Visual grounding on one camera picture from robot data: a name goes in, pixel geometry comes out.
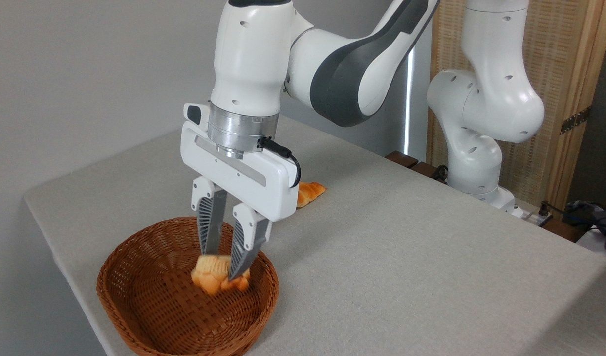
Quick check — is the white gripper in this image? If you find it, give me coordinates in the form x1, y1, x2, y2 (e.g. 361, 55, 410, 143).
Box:
180, 121, 300, 281

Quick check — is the round pale bread bun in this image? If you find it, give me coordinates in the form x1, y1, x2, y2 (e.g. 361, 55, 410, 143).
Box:
191, 253, 251, 296

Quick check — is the golden croissant bread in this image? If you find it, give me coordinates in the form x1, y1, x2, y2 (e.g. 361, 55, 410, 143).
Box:
296, 181, 328, 209

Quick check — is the brown wicker basket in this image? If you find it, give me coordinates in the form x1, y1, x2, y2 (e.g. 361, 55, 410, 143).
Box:
96, 216, 280, 356

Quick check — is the dark brown wooden block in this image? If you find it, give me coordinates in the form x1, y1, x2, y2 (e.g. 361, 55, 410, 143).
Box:
411, 161, 448, 185
539, 217, 586, 243
385, 150, 420, 169

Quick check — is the dark metal screen hinge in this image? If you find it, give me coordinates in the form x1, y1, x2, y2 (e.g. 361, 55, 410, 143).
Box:
560, 106, 592, 135

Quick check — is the dark grey cloth bundle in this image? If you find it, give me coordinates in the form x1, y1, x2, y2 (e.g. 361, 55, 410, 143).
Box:
566, 199, 606, 257

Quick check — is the wooden rattan folding screen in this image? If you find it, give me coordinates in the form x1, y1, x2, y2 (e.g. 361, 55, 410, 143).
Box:
426, 0, 606, 209

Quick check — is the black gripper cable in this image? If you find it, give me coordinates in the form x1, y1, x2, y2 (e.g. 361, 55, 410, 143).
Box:
257, 136, 302, 190

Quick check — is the black power cable with plug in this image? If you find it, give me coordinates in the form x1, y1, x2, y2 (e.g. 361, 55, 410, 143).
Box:
537, 200, 606, 233

